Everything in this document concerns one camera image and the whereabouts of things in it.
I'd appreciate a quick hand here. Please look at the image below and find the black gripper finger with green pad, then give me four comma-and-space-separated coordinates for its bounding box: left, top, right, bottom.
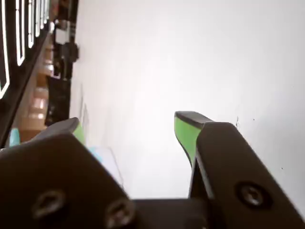
174, 111, 305, 229
0, 117, 143, 229

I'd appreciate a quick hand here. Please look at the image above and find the teal whale-shaped bin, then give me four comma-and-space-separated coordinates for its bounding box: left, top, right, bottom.
9, 127, 125, 191

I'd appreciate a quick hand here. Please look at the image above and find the black overhead beam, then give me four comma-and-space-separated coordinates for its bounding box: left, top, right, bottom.
0, 21, 52, 148

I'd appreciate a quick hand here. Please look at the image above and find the white ceiling light strip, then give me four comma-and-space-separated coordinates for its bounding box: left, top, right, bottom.
0, 0, 11, 97
16, 0, 27, 67

